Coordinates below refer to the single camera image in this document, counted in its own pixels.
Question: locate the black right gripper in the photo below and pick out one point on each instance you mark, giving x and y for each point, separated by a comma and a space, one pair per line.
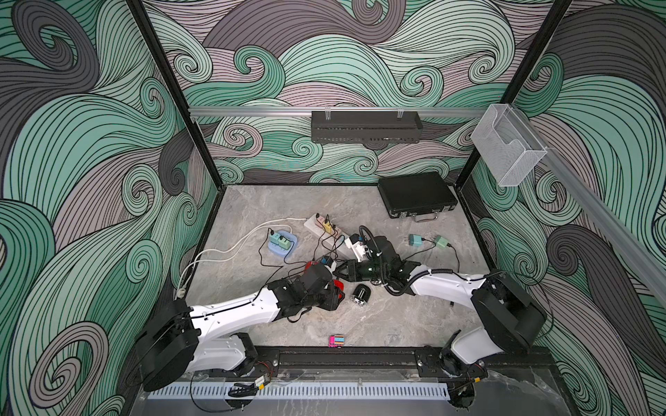
351, 271

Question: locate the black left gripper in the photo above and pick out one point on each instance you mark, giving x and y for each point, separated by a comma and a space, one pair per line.
330, 301

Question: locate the teal USB charger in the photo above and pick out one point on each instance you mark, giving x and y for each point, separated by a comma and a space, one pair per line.
415, 240

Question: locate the light green USB charger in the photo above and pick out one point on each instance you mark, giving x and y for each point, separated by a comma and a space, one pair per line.
441, 242

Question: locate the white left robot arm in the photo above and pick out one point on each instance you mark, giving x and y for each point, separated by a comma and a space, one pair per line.
182, 338

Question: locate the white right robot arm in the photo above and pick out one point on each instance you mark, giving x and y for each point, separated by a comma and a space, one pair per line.
510, 319

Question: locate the red shaver front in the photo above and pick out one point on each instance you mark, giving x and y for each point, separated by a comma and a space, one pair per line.
339, 290

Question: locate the black shaver right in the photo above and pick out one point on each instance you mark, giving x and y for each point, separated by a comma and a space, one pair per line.
361, 294

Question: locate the blue round power socket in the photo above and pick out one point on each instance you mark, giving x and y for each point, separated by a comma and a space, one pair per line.
281, 253

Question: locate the white long power strip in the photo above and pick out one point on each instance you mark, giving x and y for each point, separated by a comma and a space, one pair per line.
339, 242

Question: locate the pink striped small box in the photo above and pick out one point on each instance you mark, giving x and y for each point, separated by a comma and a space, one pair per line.
336, 341

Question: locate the green charger on blue socket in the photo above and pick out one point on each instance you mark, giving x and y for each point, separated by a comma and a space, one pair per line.
280, 241

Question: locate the black briefcase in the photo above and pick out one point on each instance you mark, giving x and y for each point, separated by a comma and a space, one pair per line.
421, 196

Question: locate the black front mounting rail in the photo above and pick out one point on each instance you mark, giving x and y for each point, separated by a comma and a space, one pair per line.
427, 362

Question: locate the white slotted cable duct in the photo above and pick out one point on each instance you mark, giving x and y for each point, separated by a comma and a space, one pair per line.
310, 391

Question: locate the black wall shelf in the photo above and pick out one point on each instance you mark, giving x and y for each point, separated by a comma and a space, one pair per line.
366, 128

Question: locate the clear acrylic wall holder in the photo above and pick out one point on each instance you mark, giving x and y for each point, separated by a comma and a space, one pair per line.
508, 144

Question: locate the aluminium wall rail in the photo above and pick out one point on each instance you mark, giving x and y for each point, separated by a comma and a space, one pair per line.
289, 111

